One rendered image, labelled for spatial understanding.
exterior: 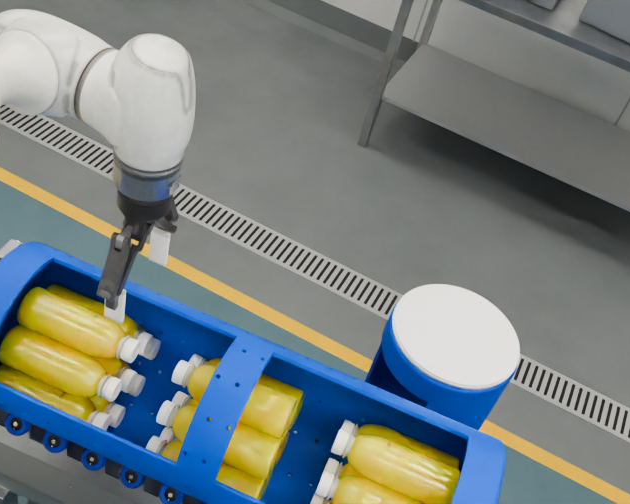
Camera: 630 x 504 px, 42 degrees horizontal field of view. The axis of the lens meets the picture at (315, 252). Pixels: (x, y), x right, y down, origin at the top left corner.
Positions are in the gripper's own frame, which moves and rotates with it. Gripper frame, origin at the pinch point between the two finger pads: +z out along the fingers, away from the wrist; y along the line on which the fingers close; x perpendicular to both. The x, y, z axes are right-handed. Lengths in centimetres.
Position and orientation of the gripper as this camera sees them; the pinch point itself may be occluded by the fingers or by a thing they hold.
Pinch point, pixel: (137, 284)
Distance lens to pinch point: 126.9
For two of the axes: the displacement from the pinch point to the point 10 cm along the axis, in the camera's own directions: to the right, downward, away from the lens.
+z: -2.1, 7.0, 6.8
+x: -9.2, -3.8, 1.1
